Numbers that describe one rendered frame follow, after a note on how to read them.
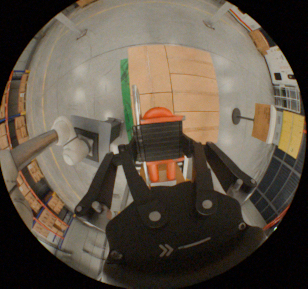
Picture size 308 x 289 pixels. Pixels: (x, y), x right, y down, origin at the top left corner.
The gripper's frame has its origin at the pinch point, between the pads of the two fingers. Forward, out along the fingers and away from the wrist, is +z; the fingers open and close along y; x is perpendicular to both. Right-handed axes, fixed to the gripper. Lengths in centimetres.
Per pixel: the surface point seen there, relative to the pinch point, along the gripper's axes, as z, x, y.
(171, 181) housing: -1.1, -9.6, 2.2
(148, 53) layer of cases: 71, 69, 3
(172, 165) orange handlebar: -0.5, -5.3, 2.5
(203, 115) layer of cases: 70, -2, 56
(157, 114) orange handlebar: -0.5, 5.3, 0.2
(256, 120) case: 57, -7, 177
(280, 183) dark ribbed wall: -129, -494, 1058
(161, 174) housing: 1.9, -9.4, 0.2
